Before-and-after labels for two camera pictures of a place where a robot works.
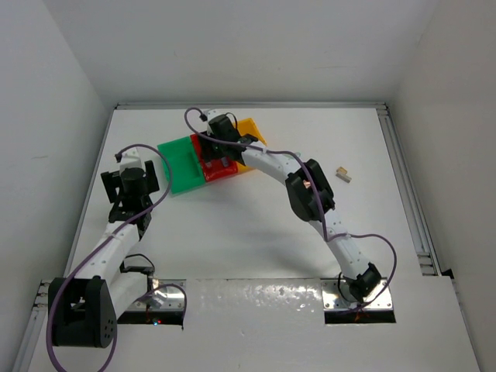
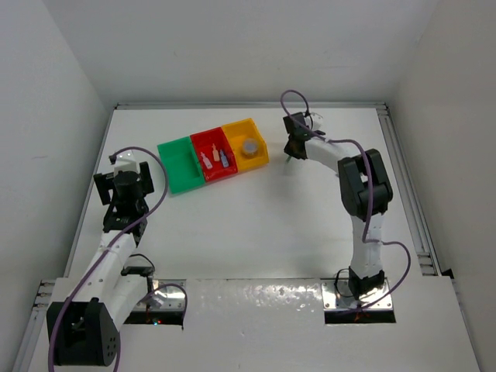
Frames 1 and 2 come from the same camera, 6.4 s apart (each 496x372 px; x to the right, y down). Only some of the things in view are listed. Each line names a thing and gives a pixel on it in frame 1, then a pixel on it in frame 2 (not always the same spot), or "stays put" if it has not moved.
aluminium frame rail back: (253, 106) stays put
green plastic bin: (184, 170) stays put
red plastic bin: (217, 170) stays put
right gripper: (208, 149) to (288, 149)
